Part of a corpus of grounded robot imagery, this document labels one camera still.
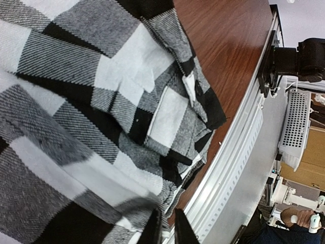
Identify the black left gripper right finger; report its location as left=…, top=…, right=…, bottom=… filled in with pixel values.
left=175, top=208, right=199, bottom=244

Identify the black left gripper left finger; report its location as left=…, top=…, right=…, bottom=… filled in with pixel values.
left=142, top=209, right=162, bottom=244

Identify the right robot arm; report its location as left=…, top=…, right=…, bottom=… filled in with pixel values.
left=273, top=38, right=324, bottom=83

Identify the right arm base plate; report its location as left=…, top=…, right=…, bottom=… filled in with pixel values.
left=257, top=30, right=284, bottom=98

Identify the white perforated box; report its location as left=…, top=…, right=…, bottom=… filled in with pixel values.
left=278, top=89, right=311, bottom=171

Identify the white handheld controller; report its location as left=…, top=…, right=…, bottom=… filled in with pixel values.
left=291, top=213, right=322, bottom=234

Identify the person hand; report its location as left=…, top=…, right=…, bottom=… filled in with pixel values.
left=280, top=207, right=314, bottom=228

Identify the black white checked shirt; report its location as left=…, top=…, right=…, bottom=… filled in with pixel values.
left=1, top=1, right=225, bottom=243

